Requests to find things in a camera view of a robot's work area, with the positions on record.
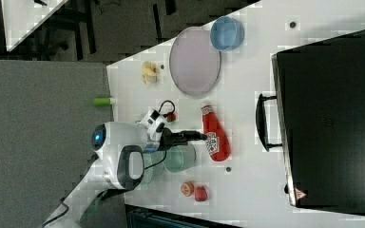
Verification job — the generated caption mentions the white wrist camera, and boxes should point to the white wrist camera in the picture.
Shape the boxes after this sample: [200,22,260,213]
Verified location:
[139,109,166,142]

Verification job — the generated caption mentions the teal metal mug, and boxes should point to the teal metal mug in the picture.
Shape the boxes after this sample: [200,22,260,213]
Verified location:
[163,143,197,173]

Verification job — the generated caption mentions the dark blue bin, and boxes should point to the dark blue bin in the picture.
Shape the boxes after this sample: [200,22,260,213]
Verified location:
[125,204,240,228]

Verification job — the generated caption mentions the blue bowl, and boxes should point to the blue bowl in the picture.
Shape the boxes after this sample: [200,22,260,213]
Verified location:
[210,16,245,51]

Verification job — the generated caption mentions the white side table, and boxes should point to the white side table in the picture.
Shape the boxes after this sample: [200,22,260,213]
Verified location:
[0,0,68,51]

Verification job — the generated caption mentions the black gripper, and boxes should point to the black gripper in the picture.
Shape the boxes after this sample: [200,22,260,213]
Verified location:
[158,128,207,151]

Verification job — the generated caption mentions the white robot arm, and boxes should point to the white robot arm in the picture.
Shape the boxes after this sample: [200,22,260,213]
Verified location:
[42,122,207,228]

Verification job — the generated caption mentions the small red strawberry toy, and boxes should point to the small red strawberry toy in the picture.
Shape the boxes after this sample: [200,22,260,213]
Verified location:
[166,113,177,123]

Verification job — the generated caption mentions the silver toaster oven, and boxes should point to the silver toaster oven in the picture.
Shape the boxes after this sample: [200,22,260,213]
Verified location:
[271,29,365,216]

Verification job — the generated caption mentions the orange slice toy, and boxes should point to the orange slice toy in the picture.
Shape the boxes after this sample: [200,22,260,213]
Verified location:
[180,181,195,197]

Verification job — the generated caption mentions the green cylindrical object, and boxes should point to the green cylindrical object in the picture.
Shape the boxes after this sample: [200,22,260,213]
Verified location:
[93,98,116,106]

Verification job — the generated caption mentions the red ketchup bottle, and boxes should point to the red ketchup bottle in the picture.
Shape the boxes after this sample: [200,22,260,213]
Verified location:
[201,101,230,162]

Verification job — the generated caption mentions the black cable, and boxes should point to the black cable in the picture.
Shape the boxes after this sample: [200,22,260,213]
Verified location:
[158,100,177,116]

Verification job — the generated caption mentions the round lilac plate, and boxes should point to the round lilac plate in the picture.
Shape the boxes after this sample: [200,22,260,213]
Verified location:
[169,27,221,97]

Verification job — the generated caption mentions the yellow peeled banana toy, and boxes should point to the yellow peeled banana toy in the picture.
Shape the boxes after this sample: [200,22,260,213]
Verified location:
[142,62,157,85]

